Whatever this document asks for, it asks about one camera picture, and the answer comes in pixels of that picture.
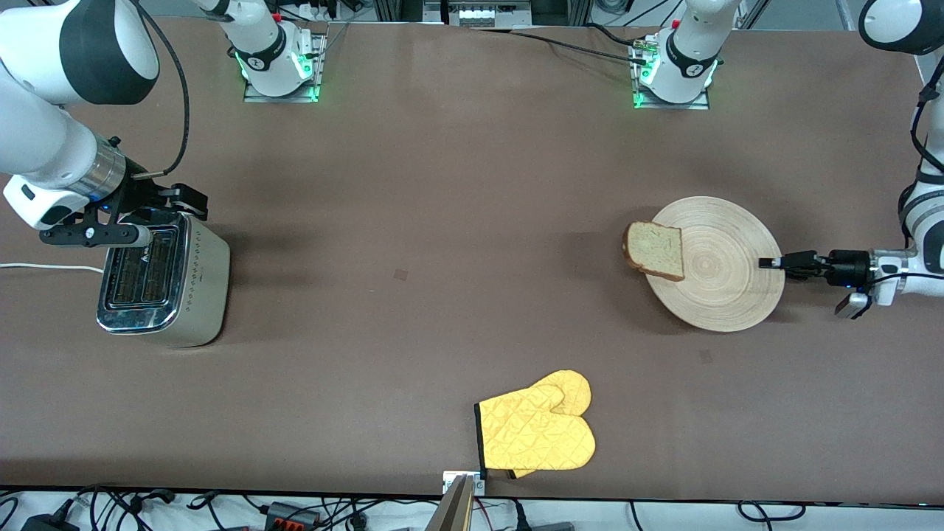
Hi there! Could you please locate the yellow quilted oven mitt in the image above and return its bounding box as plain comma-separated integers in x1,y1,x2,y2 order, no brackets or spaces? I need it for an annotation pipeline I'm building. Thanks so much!
507,369,593,481
473,381,597,473

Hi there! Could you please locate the small metal edge bracket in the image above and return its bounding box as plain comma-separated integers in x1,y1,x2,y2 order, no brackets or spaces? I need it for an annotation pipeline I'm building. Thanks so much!
442,471,487,497

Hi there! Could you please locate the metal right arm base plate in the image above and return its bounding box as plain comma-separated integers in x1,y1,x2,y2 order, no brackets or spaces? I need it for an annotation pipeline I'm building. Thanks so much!
243,28,327,105

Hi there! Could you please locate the silver two-slot toaster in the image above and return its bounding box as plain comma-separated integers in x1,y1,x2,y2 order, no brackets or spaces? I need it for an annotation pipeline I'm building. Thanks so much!
95,207,232,350

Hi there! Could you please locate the brown bread slice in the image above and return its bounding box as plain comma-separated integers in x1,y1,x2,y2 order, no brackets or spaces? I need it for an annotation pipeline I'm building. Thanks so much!
621,220,686,283

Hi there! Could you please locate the black plug box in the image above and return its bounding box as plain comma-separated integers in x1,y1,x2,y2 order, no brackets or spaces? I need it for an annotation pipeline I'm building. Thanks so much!
515,501,577,531

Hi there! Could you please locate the black looped floor cable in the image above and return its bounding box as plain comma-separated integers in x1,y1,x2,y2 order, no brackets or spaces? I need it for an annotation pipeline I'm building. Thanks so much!
737,501,806,524

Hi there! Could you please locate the round wooden plate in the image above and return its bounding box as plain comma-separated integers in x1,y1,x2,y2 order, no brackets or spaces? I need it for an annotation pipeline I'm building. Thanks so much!
643,195,786,333

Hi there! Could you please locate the white power strip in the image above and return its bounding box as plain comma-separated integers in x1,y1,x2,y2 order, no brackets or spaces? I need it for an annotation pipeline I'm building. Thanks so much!
457,4,504,27

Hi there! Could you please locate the white toaster power cord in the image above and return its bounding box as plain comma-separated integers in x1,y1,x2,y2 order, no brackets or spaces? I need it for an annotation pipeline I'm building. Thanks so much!
0,262,105,276

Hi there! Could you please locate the black and red connector block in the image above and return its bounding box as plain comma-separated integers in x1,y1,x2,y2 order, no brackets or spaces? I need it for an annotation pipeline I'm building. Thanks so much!
265,501,322,530

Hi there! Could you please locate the aluminium camera mount beam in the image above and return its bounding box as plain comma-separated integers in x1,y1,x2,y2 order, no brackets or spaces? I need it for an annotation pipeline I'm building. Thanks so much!
426,475,475,531

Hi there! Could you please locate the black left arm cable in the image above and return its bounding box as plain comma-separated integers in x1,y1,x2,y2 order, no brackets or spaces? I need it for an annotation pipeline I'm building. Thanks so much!
895,55,944,246

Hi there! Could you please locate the black cable across table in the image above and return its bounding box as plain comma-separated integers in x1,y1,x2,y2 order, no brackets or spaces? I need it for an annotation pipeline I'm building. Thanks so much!
471,27,651,65

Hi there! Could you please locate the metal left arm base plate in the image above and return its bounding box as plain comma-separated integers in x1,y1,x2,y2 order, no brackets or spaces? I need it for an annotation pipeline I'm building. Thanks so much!
630,35,711,112

